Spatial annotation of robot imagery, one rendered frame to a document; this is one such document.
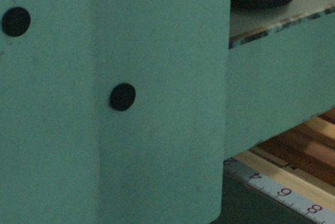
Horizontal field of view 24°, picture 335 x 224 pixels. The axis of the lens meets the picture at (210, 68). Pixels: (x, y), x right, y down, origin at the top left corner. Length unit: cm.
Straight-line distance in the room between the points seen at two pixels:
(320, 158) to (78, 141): 24
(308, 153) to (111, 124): 18
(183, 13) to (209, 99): 5
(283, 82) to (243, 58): 4
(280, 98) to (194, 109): 11
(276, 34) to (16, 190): 22
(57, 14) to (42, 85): 2
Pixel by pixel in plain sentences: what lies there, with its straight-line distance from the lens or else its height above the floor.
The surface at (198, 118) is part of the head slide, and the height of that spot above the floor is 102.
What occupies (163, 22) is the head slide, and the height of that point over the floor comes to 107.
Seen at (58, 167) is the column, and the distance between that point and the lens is 24.
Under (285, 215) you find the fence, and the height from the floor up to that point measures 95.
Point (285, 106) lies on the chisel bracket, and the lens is 44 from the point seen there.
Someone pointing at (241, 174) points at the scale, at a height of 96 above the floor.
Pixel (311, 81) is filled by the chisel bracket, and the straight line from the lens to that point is 45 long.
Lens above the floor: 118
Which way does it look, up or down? 24 degrees down
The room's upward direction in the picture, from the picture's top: 2 degrees clockwise
